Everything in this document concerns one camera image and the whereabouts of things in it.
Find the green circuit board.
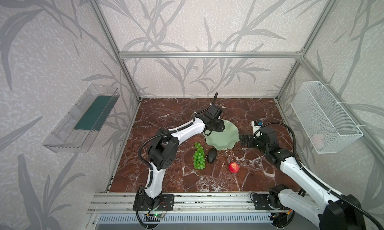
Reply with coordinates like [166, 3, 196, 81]
[145, 212, 166, 222]

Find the white wire mesh basket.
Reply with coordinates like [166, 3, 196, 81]
[291, 81, 364, 154]

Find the aluminium front rail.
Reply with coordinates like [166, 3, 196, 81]
[87, 192, 289, 214]

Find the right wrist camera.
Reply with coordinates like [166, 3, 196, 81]
[251, 120, 263, 139]

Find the clear acrylic wall shelf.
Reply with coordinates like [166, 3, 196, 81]
[43, 84, 120, 153]

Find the green fake grape bunch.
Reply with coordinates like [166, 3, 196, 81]
[193, 143, 206, 170]

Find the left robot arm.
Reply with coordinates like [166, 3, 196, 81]
[138, 103, 225, 204]

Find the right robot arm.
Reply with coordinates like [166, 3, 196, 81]
[239, 127, 366, 230]

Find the dark fake avocado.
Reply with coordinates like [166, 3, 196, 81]
[207, 148, 218, 164]

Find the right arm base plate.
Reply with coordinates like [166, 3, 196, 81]
[250, 193, 280, 210]

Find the green scalloped fruit bowl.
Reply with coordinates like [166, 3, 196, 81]
[204, 120, 240, 151]

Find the pink item in basket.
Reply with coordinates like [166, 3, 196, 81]
[311, 134, 325, 150]

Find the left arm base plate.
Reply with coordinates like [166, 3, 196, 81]
[133, 193, 175, 211]

